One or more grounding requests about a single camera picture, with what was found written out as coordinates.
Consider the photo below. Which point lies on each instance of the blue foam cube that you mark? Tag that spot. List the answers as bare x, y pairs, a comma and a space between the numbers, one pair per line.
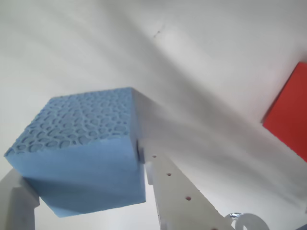
72, 155

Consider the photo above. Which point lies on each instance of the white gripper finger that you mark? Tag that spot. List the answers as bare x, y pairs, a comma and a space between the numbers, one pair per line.
16, 206
177, 203

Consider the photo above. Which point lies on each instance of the red foam cube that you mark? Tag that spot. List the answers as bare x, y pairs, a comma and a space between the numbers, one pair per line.
290, 115

